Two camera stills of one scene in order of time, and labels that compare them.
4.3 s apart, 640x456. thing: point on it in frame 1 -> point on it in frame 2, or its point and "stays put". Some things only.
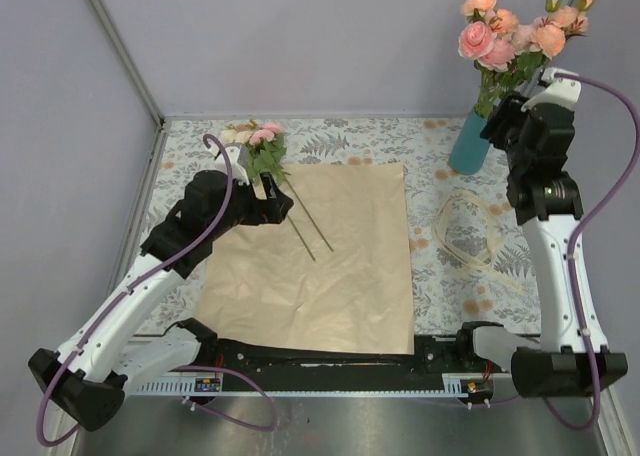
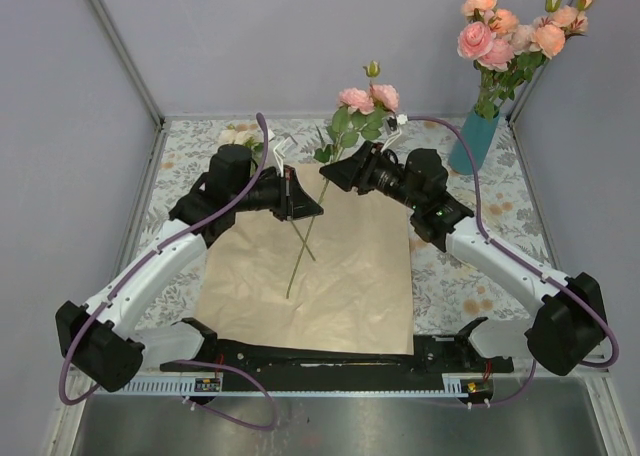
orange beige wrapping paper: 334,275 stays put
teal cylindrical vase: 470,149 stays put
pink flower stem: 268,134 -> 359,120
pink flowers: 241,135 stays put
